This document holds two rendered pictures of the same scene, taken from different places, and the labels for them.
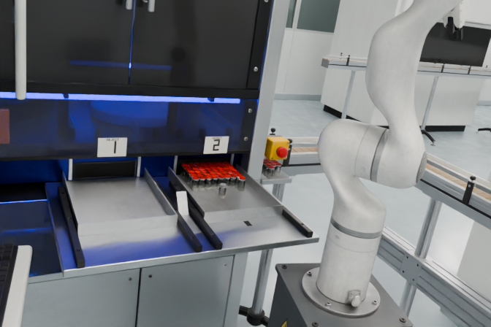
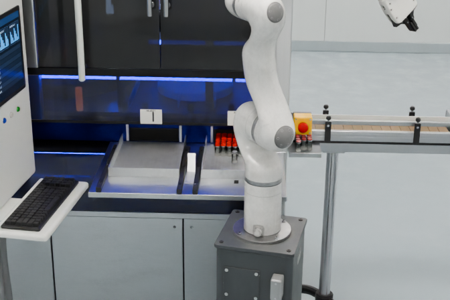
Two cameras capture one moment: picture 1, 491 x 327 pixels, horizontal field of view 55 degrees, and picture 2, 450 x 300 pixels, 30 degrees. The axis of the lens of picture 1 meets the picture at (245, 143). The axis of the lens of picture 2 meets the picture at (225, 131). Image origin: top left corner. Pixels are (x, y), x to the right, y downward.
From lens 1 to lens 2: 1.93 m
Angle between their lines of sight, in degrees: 29
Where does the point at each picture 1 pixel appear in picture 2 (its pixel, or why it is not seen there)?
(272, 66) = (283, 50)
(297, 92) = not seen: outside the picture
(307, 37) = not seen: outside the picture
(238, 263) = not seen: hidden behind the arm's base
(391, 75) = (249, 74)
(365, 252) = (260, 197)
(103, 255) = (116, 188)
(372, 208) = (262, 165)
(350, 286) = (254, 221)
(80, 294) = (135, 232)
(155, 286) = (197, 237)
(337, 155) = (238, 126)
